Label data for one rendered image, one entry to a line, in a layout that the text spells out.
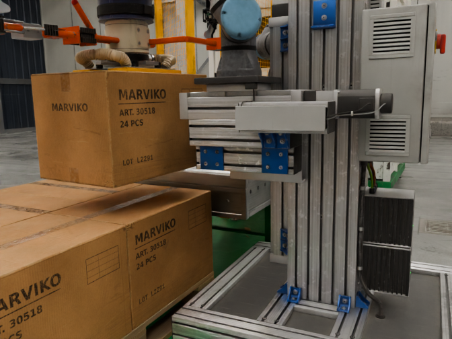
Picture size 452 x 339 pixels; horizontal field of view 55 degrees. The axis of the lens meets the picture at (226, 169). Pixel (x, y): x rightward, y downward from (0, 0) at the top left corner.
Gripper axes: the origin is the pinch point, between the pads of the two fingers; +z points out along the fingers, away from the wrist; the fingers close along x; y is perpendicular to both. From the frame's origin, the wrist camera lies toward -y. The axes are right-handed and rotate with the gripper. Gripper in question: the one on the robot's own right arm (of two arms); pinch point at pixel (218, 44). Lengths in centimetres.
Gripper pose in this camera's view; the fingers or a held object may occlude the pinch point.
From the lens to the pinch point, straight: 196.5
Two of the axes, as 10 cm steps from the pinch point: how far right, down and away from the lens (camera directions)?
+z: 0.2, 9.9, 1.6
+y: -5.0, 1.5, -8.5
